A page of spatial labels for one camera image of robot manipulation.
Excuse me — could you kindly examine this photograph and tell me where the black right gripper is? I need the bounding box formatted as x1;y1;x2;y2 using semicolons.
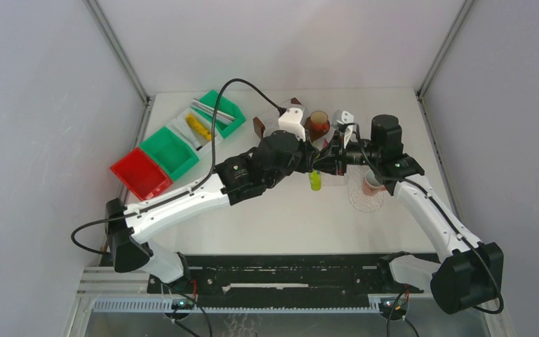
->
312;130;381;176

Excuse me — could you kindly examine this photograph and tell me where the green toothpaste tube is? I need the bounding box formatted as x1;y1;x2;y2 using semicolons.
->
309;170;321;191

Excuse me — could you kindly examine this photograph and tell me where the brown ceramic cup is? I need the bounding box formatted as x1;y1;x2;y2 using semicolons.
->
310;110;329;122

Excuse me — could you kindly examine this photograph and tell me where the pink printed white mug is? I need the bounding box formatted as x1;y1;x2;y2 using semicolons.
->
361;169;385;197

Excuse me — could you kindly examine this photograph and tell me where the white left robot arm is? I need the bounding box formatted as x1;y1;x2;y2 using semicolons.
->
107;131;320;293

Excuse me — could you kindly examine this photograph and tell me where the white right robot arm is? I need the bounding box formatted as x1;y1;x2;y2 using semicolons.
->
314;114;505;315

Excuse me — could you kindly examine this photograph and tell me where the brown oval wooden tray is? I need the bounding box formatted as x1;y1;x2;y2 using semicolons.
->
304;117;331;142

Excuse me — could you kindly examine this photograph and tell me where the pink toothbrush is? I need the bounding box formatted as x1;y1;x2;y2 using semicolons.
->
190;102;236;124

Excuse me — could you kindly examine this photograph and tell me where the green toothbrush bin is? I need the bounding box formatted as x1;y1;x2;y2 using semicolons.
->
190;90;246;138

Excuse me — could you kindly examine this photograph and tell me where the white toothpaste bin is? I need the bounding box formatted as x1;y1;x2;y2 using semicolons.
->
165;108;211;159

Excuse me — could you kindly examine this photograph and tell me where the yellow toothpaste tube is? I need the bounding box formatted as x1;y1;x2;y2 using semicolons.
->
185;113;213;141

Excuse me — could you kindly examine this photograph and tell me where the clear rectangular acrylic plate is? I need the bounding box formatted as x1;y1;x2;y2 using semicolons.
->
321;173;347;187

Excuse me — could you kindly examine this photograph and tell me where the clear oval acrylic plate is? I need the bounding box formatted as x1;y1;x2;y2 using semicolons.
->
347;166;385;213

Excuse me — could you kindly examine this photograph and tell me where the green bin with rack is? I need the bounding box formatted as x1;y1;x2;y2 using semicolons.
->
139;126;199;181

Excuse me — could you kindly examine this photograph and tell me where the red cup bin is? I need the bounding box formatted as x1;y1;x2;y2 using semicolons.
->
109;147;173;201

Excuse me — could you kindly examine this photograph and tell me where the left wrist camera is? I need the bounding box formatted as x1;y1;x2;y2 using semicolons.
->
278;107;307;142

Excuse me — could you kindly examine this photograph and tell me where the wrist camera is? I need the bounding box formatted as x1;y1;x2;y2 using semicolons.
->
278;107;307;142
332;110;357;149

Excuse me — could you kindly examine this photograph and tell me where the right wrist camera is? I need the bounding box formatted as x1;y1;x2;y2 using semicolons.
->
332;110;357;149

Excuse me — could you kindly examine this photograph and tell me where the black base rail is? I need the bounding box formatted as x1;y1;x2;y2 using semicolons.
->
143;253;419;310

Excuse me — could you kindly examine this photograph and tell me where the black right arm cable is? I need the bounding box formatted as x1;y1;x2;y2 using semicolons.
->
343;123;505;315

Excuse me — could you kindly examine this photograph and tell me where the aluminium frame post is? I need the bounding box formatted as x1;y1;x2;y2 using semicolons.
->
84;0;150;106

